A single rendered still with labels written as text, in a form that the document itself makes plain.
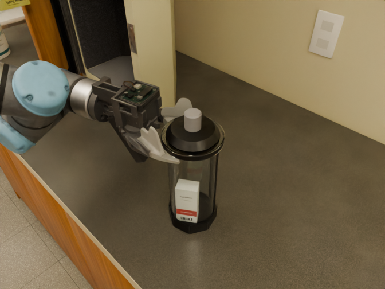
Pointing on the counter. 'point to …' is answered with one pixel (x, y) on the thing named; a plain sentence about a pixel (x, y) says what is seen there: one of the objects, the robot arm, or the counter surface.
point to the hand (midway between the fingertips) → (192, 144)
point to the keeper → (132, 38)
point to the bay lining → (101, 30)
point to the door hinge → (73, 35)
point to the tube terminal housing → (152, 45)
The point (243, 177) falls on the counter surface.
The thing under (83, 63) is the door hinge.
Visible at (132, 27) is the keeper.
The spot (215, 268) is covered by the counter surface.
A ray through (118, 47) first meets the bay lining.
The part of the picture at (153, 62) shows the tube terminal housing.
